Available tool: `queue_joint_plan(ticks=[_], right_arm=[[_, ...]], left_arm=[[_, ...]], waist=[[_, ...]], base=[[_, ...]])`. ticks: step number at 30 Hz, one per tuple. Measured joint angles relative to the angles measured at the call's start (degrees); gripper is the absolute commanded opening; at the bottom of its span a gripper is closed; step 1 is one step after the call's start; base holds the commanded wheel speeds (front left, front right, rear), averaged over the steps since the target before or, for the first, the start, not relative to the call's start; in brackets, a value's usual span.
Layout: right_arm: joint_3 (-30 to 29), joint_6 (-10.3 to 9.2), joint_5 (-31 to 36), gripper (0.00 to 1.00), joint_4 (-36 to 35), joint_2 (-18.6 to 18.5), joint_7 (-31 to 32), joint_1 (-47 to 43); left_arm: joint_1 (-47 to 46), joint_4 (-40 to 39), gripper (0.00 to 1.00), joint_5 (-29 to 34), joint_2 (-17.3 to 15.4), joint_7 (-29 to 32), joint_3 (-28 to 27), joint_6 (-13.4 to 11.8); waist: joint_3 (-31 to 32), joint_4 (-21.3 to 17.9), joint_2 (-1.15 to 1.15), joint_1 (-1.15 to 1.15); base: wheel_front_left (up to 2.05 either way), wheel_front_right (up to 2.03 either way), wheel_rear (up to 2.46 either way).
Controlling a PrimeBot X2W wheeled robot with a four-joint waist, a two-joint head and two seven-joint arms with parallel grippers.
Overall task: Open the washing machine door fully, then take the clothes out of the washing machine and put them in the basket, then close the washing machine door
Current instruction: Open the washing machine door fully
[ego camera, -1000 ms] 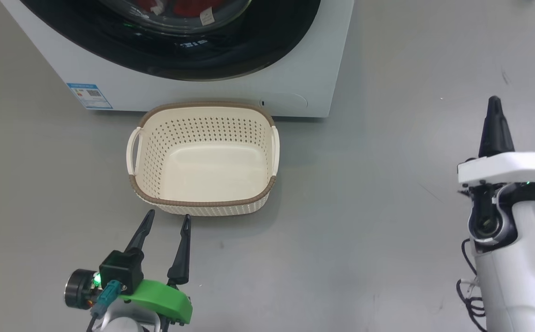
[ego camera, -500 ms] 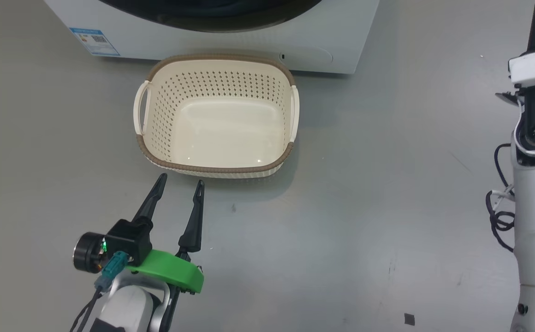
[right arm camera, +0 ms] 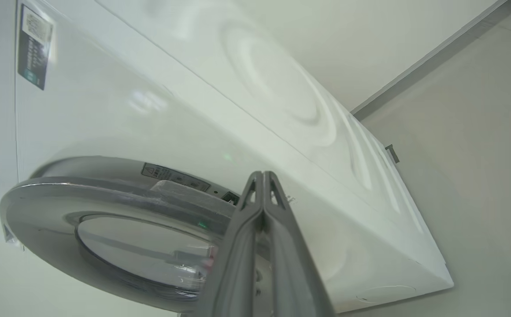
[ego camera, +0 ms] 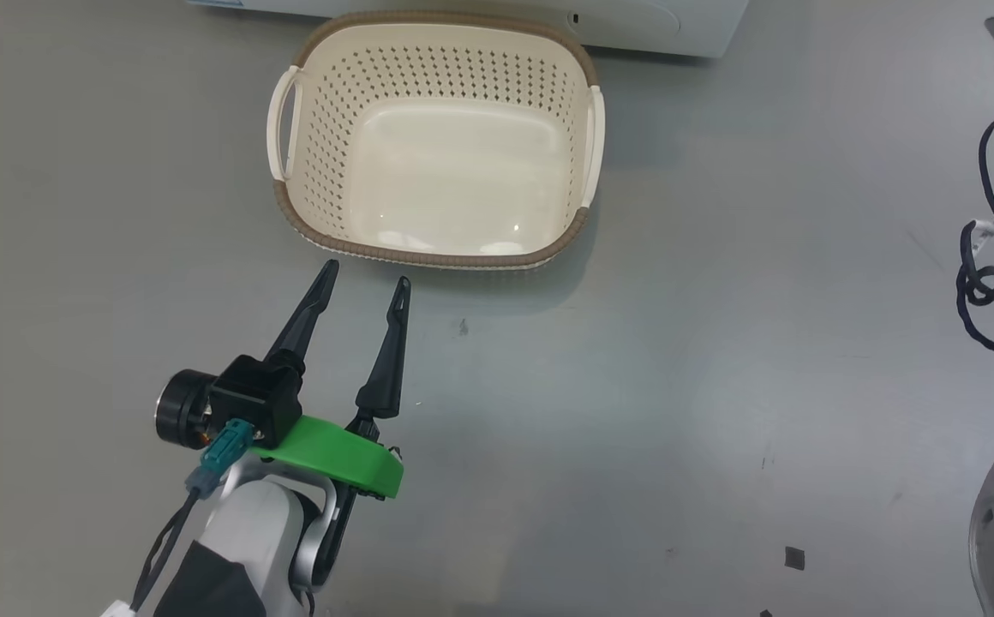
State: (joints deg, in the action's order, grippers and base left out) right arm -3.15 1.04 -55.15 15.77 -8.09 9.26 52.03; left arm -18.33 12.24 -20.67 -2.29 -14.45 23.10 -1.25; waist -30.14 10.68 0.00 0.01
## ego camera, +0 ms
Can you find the white front-load washing machine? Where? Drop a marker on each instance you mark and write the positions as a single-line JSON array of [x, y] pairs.
[[634, 21]]

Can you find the cream perforated laundry basket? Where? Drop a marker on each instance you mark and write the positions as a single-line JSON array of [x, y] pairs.
[[454, 171]]

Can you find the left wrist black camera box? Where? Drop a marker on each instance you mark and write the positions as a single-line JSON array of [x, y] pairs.
[[257, 394]]

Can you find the black square floor tape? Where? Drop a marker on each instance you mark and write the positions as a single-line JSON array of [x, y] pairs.
[[794, 558]]

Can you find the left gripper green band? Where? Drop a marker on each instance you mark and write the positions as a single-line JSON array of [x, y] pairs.
[[334, 454]]

